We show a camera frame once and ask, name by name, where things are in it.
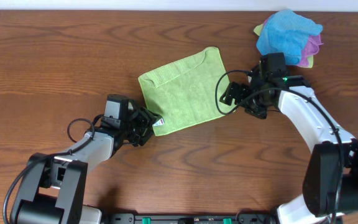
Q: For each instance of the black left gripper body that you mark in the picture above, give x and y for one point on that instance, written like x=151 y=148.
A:
x=138 y=126

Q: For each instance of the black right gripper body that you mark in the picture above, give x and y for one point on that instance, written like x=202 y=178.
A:
x=243 y=92

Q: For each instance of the green microfiber cloth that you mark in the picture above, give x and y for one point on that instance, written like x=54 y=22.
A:
x=183 y=92

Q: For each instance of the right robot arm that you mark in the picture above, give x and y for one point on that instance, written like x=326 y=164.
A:
x=330 y=186

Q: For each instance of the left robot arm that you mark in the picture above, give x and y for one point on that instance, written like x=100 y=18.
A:
x=51 y=188

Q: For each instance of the blue microfiber cloth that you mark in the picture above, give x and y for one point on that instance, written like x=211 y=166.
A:
x=286 y=35

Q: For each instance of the purple microfiber cloth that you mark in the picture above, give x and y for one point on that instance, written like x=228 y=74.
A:
x=311 y=49

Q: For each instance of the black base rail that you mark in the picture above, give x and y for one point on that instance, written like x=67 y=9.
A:
x=242 y=218

